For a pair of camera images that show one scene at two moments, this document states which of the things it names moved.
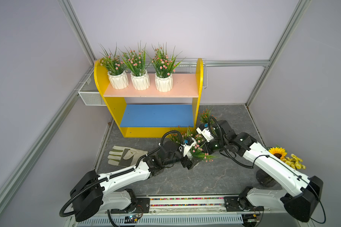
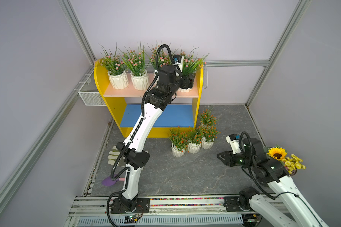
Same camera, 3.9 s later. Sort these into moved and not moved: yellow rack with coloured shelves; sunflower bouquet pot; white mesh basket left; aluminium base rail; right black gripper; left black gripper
Moved: right black gripper; left black gripper
Not moved: white mesh basket left; sunflower bouquet pot; aluminium base rail; yellow rack with coloured shelves
